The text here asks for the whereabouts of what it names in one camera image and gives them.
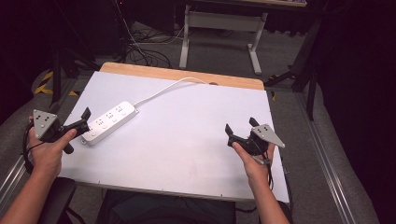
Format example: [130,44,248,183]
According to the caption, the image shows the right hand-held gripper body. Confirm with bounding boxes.
[227,123,286,157]

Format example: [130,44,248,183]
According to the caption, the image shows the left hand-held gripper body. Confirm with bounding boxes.
[32,109,92,144]

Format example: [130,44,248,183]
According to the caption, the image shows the white power strip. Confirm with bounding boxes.
[80,101,140,147]

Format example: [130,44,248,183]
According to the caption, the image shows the person's left hand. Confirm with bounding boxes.
[27,116,78,179]

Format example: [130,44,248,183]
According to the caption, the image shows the person's right hand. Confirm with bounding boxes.
[232,141,276,187]

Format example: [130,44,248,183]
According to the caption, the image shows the yellow black floor tape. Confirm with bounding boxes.
[34,70,79,97]

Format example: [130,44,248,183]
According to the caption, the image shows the white table cover sheet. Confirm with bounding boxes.
[59,71,290,203]

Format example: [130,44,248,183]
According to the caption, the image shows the black chair armrest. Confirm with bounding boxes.
[37,176,78,224]

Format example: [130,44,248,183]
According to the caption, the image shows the black metal stand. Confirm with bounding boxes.
[263,15,323,122]

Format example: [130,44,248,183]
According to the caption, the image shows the person's legs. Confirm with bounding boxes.
[95,189,237,224]

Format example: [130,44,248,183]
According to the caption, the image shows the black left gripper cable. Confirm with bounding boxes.
[21,121,45,174]

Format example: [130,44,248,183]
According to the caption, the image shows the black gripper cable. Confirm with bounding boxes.
[251,148,276,191]
[21,121,45,174]

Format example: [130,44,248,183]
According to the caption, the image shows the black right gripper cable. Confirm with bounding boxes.
[251,148,276,191]

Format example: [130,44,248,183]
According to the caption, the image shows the metal floor rail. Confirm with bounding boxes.
[293,92,358,224]
[0,154,26,204]

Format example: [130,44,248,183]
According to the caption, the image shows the white power strip cable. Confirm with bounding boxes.
[134,77,210,107]

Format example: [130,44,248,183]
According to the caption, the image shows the black floor cables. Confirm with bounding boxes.
[115,29,173,70]

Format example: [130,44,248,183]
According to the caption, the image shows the thin white floor cable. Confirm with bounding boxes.
[114,0,185,46]

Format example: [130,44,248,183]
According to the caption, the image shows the white metal table frame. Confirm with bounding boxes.
[178,4,269,76]

